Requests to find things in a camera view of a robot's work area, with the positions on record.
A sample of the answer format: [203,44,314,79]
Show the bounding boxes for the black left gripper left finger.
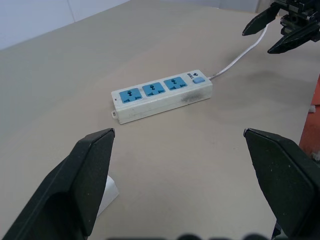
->
[0,127,116,240]

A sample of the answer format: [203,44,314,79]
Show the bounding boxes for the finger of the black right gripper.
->
[241,4,279,37]
[266,22,320,55]

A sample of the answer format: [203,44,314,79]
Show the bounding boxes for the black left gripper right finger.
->
[243,127,320,240]

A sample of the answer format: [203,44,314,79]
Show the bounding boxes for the white plug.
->
[95,174,120,218]

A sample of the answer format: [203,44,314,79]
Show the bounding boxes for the white power strip blue sockets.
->
[110,69,214,126]

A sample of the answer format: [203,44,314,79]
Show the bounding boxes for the red orange box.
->
[298,73,320,161]

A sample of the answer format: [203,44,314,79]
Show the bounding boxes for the white power cable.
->
[208,23,269,82]

